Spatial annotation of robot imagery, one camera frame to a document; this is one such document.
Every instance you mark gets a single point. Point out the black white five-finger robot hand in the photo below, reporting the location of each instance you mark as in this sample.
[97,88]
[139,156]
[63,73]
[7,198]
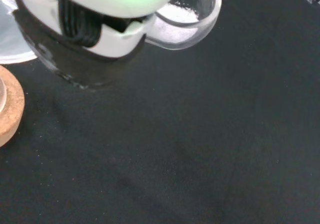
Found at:
[117,1]

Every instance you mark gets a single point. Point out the translucent plastic funnel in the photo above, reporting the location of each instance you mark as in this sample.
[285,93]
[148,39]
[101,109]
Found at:
[12,33]

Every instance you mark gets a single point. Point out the black bench cloth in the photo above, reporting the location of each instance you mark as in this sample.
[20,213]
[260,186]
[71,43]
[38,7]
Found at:
[175,133]

